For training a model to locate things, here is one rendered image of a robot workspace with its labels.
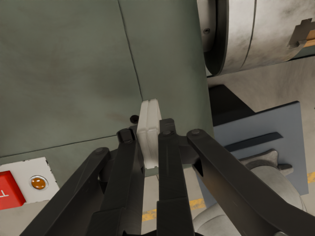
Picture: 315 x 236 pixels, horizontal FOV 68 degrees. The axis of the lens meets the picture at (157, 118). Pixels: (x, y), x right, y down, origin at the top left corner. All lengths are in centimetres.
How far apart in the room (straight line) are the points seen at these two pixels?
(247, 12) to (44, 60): 26
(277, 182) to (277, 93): 106
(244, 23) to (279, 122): 68
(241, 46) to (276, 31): 5
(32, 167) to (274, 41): 40
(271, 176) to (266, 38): 57
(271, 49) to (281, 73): 140
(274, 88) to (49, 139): 161
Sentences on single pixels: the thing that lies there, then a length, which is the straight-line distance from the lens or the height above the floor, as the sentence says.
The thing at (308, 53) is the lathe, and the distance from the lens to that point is 120.
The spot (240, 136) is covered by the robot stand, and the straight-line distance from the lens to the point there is 95.
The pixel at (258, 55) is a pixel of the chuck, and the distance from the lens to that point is 40.
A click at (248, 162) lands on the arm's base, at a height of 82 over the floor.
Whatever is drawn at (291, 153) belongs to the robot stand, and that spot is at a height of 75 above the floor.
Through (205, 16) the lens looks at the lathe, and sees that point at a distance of 38.
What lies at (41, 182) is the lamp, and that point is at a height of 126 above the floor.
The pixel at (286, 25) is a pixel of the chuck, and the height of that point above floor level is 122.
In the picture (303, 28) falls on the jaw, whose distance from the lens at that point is 41.
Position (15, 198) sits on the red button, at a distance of 43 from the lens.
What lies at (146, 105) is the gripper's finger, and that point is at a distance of 21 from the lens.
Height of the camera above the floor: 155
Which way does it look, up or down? 68 degrees down
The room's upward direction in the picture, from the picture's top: 179 degrees clockwise
